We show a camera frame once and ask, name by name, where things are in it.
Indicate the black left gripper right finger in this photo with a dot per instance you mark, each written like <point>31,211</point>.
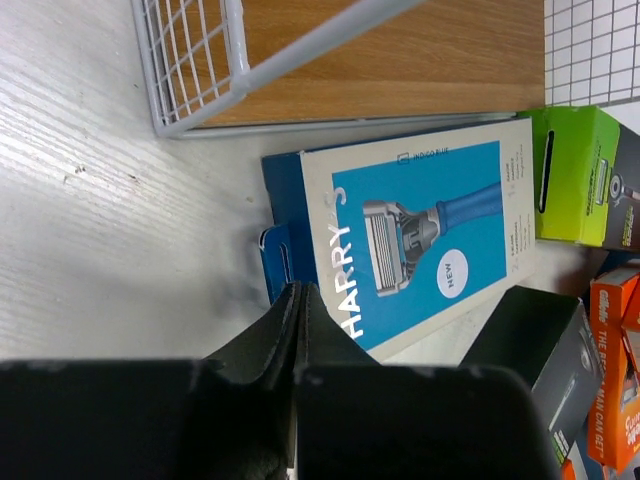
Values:
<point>359,419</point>

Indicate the orange Gillette cartridge box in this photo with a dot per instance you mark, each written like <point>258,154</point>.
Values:
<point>630,331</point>

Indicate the green black Gillette Labs box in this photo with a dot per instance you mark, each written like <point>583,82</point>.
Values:
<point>546,339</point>
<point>586,177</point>

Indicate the blue Harry's razor box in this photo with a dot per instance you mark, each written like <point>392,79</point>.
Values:
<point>404,234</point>

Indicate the orange Gillette Fusion5 box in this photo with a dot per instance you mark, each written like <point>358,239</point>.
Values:
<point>613,421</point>

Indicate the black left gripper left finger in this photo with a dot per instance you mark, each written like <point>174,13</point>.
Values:
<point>247,404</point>

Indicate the white wire wooden shelf rack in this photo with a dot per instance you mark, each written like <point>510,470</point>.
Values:
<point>225,67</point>

